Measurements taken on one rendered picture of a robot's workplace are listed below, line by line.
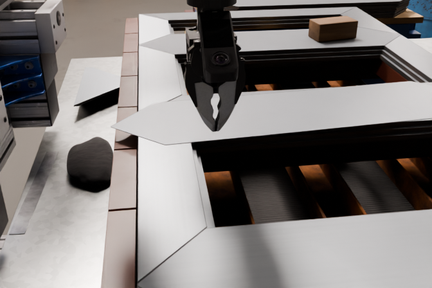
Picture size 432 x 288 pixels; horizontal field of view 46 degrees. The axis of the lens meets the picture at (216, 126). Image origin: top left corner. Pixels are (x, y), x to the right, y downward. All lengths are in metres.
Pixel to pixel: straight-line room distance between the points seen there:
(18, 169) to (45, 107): 1.37
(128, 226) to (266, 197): 0.60
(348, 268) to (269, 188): 0.68
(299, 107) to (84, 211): 0.46
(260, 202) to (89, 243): 0.47
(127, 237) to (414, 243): 0.37
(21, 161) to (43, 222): 1.66
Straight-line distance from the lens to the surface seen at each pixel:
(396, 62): 1.37
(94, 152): 1.16
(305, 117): 0.97
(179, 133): 0.90
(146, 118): 0.96
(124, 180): 0.82
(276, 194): 1.27
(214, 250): 0.64
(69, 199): 1.06
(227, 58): 0.67
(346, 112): 1.01
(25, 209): 1.05
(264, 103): 1.02
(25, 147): 2.78
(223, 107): 0.77
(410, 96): 1.13
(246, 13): 1.71
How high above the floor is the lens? 1.26
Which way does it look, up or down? 27 degrees down
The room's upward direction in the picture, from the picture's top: straight up
